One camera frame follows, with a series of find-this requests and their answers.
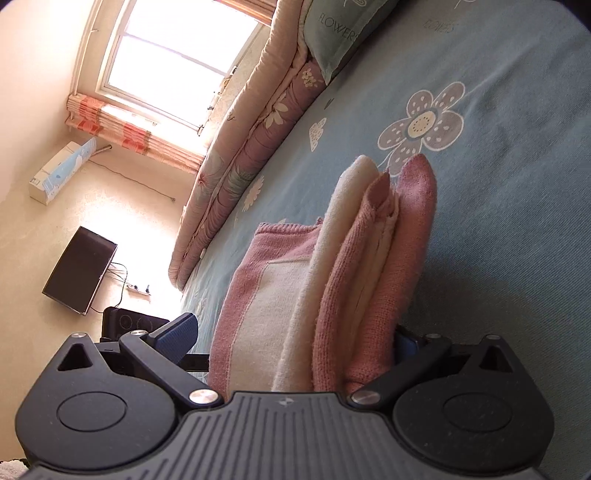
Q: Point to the pink and cream knit sweater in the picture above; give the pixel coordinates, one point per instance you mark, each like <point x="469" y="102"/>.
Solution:
<point x="286" y="295"/>

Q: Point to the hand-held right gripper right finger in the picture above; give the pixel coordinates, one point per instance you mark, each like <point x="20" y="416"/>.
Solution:
<point x="408" y="344"/>

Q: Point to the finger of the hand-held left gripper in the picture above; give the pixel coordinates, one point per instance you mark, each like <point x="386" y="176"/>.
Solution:
<point x="198" y="362"/>

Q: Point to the pink floral folded quilt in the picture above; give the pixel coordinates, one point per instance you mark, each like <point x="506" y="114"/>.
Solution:
<point x="240" y="152"/>

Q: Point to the white power strip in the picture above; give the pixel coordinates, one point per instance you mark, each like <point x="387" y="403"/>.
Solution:
<point x="138" y="290"/>

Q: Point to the orange patterned curtain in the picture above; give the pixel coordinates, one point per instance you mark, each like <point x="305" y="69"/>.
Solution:
<point x="134" y="136"/>
<point x="258" y="11"/>

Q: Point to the black wall television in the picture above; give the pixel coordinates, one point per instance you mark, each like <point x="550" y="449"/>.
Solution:
<point x="78" y="270"/>

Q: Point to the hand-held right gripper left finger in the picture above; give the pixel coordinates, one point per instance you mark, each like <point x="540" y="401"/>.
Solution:
<point x="178" y="338"/>

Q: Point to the window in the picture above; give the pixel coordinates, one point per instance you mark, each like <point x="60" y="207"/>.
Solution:
<point x="161" y="60"/>

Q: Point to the grey-green floral pillow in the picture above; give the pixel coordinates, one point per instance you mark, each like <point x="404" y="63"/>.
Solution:
<point x="337" y="32"/>

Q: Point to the white air conditioner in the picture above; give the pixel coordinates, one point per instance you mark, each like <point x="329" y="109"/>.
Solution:
<point x="60" y="173"/>

